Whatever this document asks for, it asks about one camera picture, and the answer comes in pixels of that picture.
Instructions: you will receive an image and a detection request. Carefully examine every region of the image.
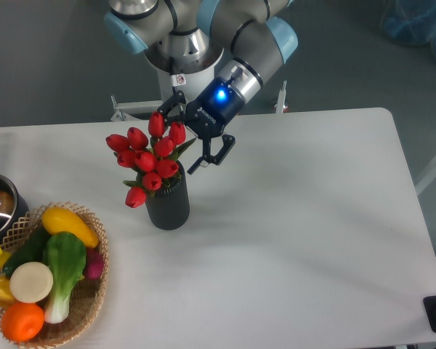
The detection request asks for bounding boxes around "cream round bun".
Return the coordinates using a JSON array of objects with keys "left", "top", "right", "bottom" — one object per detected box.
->
[{"left": 9, "top": 262, "right": 53, "bottom": 303}]

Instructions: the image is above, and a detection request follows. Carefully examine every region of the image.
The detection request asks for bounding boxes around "orange fruit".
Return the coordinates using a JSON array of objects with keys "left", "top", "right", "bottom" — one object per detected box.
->
[{"left": 1, "top": 302, "right": 44, "bottom": 342}]

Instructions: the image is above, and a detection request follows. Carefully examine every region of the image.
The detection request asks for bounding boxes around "woven wicker basket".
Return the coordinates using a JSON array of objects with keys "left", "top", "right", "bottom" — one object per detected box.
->
[{"left": 1, "top": 202, "right": 109, "bottom": 348}]

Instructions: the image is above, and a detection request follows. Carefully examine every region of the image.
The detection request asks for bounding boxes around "purple radish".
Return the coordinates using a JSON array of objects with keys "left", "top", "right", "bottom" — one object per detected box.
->
[{"left": 83, "top": 249, "right": 105, "bottom": 280}]

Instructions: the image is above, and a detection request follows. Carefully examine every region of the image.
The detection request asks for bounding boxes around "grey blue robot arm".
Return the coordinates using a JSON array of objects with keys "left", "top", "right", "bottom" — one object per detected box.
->
[{"left": 104, "top": 1, "right": 298, "bottom": 167}]

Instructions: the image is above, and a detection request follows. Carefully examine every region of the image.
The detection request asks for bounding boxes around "dark green cucumber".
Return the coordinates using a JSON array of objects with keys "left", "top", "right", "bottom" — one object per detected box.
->
[{"left": 2, "top": 225, "right": 51, "bottom": 278}]

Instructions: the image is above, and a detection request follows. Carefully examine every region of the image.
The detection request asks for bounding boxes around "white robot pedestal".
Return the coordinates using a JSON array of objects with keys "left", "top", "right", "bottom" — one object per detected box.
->
[{"left": 110, "top": 47, "right": 290, "bottom": 122}]

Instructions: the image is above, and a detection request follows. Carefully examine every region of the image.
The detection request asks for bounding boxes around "yellow squash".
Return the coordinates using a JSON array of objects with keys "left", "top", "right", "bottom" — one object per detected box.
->
[{"left": 41, "top": 206, "right": 99, "bottom": 248}]

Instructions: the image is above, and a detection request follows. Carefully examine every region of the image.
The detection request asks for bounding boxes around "green bok choy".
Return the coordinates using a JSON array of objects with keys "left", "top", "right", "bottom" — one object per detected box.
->
[{"left": 44, "top": 232, "right": 86, "bottom": 324}]

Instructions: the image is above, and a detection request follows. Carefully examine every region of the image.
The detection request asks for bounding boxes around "red tulip bouquet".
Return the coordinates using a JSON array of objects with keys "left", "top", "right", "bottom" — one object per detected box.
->
[{"left": 105, "top": 112, "right": 193, "bottom": 209}]

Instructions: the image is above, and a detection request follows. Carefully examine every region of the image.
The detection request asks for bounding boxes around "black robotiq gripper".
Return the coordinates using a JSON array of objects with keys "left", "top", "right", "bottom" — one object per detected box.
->
[{"left": 156, "top": 78, "right": 246, "bottom": 175}]

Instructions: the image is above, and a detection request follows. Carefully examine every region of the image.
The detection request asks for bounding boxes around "blue plastic bag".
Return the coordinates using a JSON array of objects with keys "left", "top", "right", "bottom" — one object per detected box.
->
[{"left": 380, "top": 1, "right": 436, "bottom": 59}]

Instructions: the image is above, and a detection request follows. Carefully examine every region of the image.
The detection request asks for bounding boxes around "dark grey ribbed vase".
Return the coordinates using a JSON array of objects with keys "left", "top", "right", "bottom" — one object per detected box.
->
[{"left": 145, "top": 162, "right": 190, "bottom": 230}]

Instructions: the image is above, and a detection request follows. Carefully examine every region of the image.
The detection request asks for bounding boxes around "yellow bell pepper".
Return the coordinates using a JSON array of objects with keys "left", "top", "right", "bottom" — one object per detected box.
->
[{"left": 0, "top": 276, "right": 17, "bottom": 308}]

